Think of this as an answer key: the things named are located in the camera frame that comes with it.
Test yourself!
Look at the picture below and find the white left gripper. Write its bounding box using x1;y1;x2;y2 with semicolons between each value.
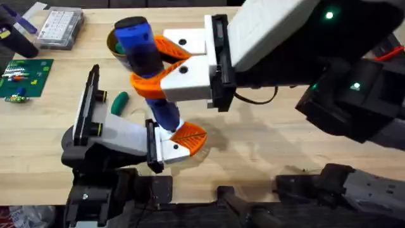
61;112;208;174

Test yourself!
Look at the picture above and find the blue electric screwdriver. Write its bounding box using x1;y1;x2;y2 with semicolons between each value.
113;16;182;132

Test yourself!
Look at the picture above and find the green toy vegetable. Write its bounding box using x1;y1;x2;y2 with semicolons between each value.
110;91;130;117

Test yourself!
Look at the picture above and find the small round bucket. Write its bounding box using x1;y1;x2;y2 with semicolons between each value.
106;28;134;72

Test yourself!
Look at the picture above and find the left wrist black plate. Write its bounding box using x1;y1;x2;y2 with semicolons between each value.
72;64;108;147

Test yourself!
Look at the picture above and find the clear plastic parts box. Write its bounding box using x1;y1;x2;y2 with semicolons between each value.
35;6;85;51

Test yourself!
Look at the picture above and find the green board with blocks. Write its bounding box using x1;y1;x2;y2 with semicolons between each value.
0;58;54;104

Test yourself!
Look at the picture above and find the crumpled plastic bag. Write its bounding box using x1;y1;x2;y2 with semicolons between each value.
0;205;57;228

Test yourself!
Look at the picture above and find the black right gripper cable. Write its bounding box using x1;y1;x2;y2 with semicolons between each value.
233;85;279;106

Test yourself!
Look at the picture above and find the black rail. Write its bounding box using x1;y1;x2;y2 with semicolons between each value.
104;186;405;228

